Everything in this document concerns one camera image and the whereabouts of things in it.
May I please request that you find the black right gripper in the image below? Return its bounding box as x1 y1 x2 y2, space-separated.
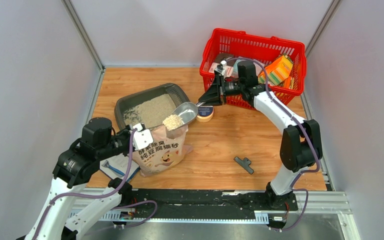
199 73 245 106

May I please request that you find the silver metal scoop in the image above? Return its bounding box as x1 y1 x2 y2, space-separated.
162 102 205 131

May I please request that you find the pink cat litter bag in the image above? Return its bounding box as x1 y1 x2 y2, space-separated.
132 125 193 177

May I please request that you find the black bag clip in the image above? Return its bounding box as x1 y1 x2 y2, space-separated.
234 156 254 175

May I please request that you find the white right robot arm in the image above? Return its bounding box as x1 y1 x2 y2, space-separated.
198 57 323 210

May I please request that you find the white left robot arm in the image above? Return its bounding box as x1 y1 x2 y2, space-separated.
21 117 153 240

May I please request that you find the blue razor box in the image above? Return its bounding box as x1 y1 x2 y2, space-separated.
100 154 140 183

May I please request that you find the grey litter box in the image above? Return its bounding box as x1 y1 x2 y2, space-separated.
114 83 189 129

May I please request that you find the yellow tape roll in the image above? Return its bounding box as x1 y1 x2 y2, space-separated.
196 106 214 123

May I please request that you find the red shopping basket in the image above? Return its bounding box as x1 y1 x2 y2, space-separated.
199 28 307 105

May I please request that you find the orange sponge pack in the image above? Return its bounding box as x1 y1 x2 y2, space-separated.
264 54 295 89

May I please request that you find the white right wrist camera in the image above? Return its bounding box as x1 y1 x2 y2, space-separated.
213 60 234 78

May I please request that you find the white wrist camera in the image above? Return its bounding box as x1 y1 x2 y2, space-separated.
213 60 234 78
131 123 154 151

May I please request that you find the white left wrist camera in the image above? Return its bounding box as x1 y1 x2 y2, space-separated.
131 123 154 151

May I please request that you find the black mounting rail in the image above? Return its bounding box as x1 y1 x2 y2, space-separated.
121 188 298 220

